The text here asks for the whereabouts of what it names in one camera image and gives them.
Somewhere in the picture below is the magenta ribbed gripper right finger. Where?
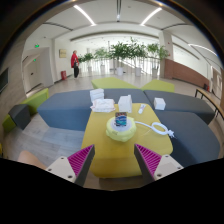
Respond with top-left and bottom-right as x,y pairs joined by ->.
134,144 -> 183,184

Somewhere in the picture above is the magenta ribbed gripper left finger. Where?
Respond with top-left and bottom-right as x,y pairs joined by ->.
46,145 -> 95,186

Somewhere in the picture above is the yellow ottoman seat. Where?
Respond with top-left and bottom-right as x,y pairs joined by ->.
82,103 -> 173,178

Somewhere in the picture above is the yellow round charging dock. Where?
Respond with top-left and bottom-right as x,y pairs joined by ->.
106,117 -> 137,142

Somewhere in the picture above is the grey modular sofa left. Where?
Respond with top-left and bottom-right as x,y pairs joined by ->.
37,88 -> 151,131

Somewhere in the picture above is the grey modular sofa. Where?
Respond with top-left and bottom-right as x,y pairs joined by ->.
144,90 -> 220,167
37,88 -> 151,131

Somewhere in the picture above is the grey modular sofa right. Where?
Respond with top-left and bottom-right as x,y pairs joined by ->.
144,90 -> 220,167

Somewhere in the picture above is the white cube box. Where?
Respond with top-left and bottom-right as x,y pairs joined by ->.
154,98 -> 166,110

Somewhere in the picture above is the white house-shaped box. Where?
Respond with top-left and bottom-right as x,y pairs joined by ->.
118,95 -> 132,113

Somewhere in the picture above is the green bench left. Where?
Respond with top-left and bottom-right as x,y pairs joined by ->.
2,88 -> 49,133

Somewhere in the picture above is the dark grey cube stool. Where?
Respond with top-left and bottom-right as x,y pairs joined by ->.
9,104 -> 31,130

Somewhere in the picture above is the white stacked tissue pack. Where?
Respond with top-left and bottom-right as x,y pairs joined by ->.
90,88 -> 104,101

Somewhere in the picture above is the green ottoman far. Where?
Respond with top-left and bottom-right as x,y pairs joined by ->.
91,77 -> 175,93

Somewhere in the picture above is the red fire extinguisher box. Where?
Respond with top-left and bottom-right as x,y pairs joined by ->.
61,70 -> 67,80

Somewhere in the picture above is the person in red jacket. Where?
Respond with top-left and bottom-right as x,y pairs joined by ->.
71,50 -> 79,78

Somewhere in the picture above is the potted plant left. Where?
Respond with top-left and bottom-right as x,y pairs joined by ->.
79,53 -> 94,75

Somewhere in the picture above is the potted plant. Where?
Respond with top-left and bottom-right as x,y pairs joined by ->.
79,53 -> 94,75
109,40 -> 147,76
147,43 -> 169,77

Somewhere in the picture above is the potted plant right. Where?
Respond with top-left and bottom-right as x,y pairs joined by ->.
147,43 -> 169,77

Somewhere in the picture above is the potted plant centre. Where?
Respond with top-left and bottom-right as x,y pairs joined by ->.
109,40 -> 147,76

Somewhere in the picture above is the white charger cable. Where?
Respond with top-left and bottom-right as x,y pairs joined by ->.
134,120 -> 176,139

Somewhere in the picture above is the wooden bench black frame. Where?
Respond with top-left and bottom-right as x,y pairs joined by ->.
195,88 -> 224,120

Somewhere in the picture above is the wall-mounted dark screen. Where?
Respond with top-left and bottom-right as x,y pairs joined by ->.
0,68 -> 9,93

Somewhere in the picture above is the yellow wall picture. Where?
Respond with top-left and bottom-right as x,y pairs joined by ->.
59,49 -> 67,58

